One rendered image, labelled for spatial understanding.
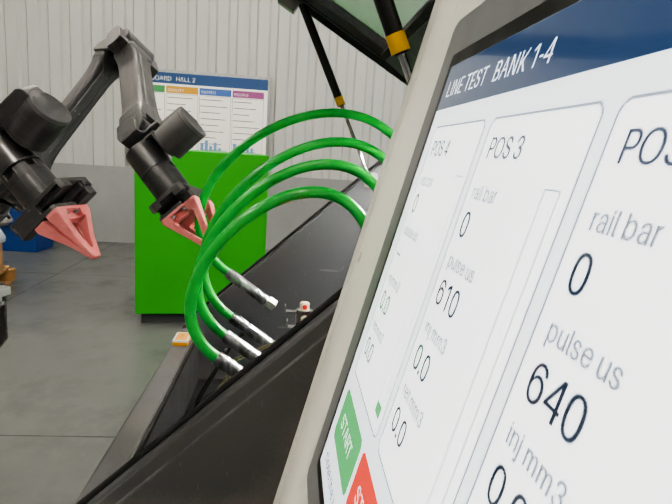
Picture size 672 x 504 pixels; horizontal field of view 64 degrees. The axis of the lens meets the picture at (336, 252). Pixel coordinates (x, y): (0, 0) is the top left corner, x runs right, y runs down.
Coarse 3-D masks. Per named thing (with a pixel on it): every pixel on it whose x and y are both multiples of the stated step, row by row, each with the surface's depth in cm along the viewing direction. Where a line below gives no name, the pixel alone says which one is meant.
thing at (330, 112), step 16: (304, 112) 83; (320, 112) 83; (336, 112) 83; (352, 112) 83; (272, 128) 83; (384, 128) 84; (240, 144) 83; (224, 160) 83; (208, 192) 84; (224, 272) 87
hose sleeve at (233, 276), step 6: (228, 276) 87; (234, 276) 87; (240, 276) 87; (234, 282) 87; (240, 282) 87; (246, 282) 87; (240, 288) 88; (246, 288) 87; (252, 288) 87; (258, 288) 88; (252, 294) 87; (258, 294) 87; (264, 294) 88; (258, 300) 88; (264, 300) 88
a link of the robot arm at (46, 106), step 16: (16, 96) 68; (32, 96) 68; (48, 96) 71; (0, 112) 69; (16, 112) 68; (32, 112) 68; (48, 112) 68; (64, 112) 71; (16, 128) 68; (32, 128) 68; (48, 128) 69; (64, 128) 71; (32, 144) 70; (48, 144) 71
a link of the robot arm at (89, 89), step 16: (128, 32) 115; (96, 48) 121; (144, 48) 119; (96, 64) 119; (112, 64) 121; (80, 80) 120; (96, 80) 119; (112, 80) 122; (80, 96) 118; (96, 96) 120; (80, 112) 118; (64, 144) 118; (48, 160) 116; (0, 192) 111
